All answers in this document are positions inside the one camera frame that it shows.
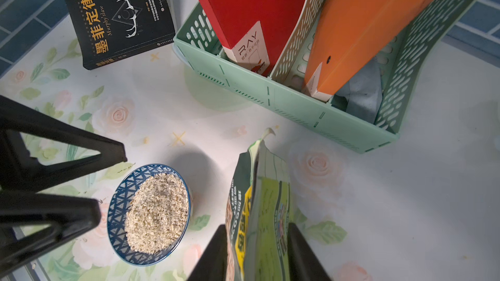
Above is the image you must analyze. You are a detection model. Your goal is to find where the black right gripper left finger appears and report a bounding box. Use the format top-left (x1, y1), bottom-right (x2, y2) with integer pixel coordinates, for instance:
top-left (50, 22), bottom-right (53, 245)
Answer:
top-left (187, 225), bottom-right (227, 281)

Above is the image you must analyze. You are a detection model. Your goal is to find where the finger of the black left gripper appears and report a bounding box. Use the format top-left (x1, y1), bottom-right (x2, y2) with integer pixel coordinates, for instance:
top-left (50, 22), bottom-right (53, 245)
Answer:
top-left (1, 96), bottom-right (127, 192)
top-left (1, 191), bottom-right (102, 277)

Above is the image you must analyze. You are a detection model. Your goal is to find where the black book with antlers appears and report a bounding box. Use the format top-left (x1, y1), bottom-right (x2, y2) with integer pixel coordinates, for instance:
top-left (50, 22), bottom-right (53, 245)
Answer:
top-left (65, 0), bottom-right (176, 70)

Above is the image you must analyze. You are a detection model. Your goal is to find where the blue patterned ceramic bowl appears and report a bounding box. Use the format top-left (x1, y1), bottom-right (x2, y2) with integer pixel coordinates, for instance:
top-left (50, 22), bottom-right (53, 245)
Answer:
top-left (107, 164), bottom-right (192, 266)

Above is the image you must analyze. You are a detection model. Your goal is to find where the grey paper in organizer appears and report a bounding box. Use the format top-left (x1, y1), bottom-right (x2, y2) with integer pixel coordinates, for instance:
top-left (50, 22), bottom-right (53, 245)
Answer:
top-left (335, 57), bottom-right (383, 124)

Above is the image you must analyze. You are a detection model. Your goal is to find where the red file folder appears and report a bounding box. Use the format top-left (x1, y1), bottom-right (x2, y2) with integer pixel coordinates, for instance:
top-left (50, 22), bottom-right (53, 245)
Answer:
top-left (199, 0), bottom-right (305, 76)

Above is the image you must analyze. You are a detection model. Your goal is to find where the green oats bag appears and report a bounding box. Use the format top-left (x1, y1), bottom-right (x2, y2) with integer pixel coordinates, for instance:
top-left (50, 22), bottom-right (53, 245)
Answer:
top-left (225, 138), bottom-right (291, 280)

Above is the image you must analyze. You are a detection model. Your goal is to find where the mint green file organizer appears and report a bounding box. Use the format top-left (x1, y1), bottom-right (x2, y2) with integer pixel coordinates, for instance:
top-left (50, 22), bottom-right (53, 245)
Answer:
top-left (174, 0), bottom-right (477, 154)

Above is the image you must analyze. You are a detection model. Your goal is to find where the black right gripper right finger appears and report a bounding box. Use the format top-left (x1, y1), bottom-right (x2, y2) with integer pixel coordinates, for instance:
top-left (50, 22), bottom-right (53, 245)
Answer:
top-left (288, 222), bottom-right (332, 281)

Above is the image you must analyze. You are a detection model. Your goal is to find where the oats heap in bowl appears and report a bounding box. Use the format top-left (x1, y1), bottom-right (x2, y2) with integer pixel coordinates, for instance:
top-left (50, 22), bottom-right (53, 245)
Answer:
top-left (125, 173), bottom-right (190, 254)

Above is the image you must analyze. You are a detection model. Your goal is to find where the orange file folder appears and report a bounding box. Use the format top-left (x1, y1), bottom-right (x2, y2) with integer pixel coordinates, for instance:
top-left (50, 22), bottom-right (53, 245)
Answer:
top-left (303, 0), bottom-right (433, 102)

